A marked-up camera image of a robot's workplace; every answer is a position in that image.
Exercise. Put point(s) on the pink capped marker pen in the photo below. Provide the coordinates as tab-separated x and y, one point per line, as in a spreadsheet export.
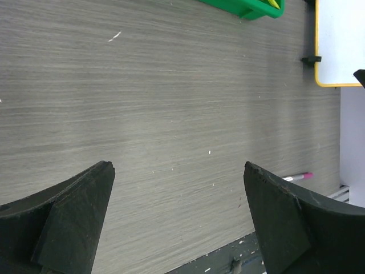
302	176

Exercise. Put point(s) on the yellow framed whiteboard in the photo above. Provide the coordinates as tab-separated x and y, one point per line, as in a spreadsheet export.
339	41

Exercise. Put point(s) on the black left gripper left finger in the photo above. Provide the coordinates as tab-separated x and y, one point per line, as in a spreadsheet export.
57	230

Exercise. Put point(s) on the green plastic vegetable tray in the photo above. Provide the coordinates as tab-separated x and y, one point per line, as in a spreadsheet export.
250	9

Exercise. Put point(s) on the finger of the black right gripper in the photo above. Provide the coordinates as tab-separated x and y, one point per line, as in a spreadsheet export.
360	76

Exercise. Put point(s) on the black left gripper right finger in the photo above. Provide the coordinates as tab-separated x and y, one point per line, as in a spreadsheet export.
301	231

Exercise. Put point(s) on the black whiteboard stand foot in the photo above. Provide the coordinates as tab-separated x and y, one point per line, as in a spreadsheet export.
311	59

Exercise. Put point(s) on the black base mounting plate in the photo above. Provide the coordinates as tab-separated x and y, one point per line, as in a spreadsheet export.
240	256

